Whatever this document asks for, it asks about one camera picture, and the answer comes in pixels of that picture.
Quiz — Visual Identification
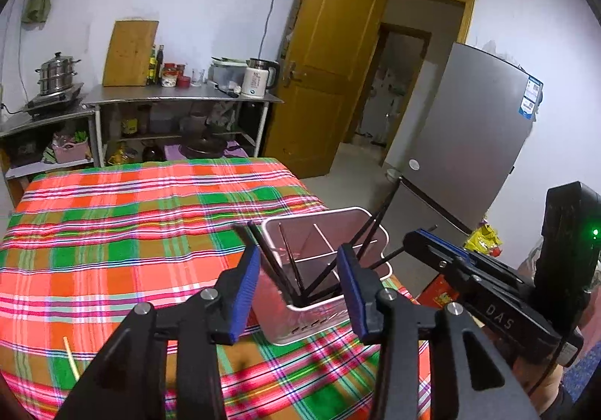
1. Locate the black chopstick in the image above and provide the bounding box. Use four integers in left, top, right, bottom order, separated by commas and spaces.
246, 222, 301, 306
306, 178, 401, 298

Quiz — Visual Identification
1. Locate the steel kitchen shelf table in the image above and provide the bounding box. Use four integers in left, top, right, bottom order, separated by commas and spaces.
83, 84, 282, 158

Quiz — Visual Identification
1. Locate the person's right hand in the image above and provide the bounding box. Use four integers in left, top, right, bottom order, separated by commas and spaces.
482, 327, 574, 420

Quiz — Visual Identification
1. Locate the black chopstick in holder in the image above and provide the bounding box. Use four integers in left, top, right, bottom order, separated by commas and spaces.
246, 222, 301, 306

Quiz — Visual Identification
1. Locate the pink utensil holder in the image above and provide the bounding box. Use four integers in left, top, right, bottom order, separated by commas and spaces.
248, 206, 392, 346

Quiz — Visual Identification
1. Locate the brown chopstick in holder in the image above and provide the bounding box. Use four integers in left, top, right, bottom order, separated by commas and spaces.
278, 223, 307, 300

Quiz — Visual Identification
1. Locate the plaid tablecloth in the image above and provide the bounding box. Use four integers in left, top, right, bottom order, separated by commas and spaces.
0, 157, 433, 420

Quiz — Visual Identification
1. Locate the light bamboo chopstick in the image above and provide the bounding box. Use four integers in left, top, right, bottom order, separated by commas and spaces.
62, 337, 80, 381

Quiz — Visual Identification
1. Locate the silver refrigerator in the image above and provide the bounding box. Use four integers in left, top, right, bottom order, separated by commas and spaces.
382, 44, 543, 251

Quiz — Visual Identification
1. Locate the clear plastic container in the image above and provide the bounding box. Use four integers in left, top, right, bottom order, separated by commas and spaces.
208, 57, 248, 92

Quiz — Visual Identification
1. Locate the white electric kettle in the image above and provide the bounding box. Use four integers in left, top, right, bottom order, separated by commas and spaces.
242, 58, 280, 99

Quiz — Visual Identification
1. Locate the red lidded jar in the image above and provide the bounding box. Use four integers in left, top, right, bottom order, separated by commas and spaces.
161, 63, 179, 87

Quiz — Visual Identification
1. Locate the dark oil bottle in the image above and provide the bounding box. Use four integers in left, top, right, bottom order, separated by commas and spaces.
154, 44, 164, 84

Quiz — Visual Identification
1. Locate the low steel side table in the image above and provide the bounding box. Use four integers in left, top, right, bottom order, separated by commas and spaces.
1, 105, 100, 211

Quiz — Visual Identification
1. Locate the wooden cutting board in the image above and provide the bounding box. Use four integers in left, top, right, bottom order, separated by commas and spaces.
102, 20, 159, 87

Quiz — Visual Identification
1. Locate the yellow wooden door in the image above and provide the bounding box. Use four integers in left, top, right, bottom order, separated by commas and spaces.
264, 0, 387, 179

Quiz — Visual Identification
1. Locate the induction cooker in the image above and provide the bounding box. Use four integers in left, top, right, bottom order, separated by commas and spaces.
23, 83, 83, 117

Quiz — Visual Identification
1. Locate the steel steamer pot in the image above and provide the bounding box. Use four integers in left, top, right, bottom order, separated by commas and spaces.
37, 51, 80, 96

